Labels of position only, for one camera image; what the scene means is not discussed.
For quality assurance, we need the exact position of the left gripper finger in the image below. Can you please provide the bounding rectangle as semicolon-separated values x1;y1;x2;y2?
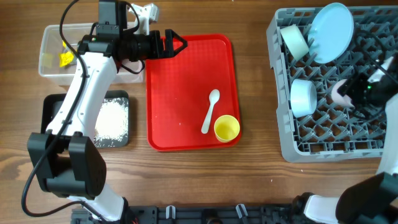
173;46;186;57
170;29;188;50

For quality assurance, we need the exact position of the pink cup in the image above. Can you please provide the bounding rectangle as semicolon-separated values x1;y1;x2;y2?
331;79;354;108

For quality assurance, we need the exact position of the blue bowl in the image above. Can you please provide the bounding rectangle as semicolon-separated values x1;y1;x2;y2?
290;79;317;118

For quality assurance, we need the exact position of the light blue plate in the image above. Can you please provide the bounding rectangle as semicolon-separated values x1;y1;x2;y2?
307;2;354;63

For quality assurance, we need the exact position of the green bowl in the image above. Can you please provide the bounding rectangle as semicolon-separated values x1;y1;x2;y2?
280;24;309;60

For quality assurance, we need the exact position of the white rice pile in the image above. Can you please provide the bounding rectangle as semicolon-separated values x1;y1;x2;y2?
94;97;129;147

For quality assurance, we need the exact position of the yellow cup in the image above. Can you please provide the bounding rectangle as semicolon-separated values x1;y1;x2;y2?
214;114;240;142

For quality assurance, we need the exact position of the yellow silver wrapper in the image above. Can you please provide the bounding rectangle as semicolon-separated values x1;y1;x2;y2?
58;42;76;68

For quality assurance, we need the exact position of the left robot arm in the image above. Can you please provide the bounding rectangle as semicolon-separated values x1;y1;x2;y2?
27;1;180;223

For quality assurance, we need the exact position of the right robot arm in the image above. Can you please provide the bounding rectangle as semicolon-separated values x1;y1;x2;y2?
291;55;397;223

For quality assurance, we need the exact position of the grey dishwasher rack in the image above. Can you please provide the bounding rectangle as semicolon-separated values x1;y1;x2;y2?
266;7;386;162

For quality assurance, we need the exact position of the clear plastic waste bin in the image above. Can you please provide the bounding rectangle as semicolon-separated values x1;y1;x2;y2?
38;23;145;85

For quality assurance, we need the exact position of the black waste tray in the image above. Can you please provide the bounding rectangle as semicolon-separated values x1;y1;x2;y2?
40;90;130;147

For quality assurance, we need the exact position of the red serving tray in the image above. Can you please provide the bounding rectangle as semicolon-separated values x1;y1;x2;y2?
146;34;240;152

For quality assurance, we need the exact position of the white plastic spoon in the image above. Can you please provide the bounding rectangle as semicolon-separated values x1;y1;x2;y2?
201;89;220;134

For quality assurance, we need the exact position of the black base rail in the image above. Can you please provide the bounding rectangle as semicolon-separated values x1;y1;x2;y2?
70;203;346;224

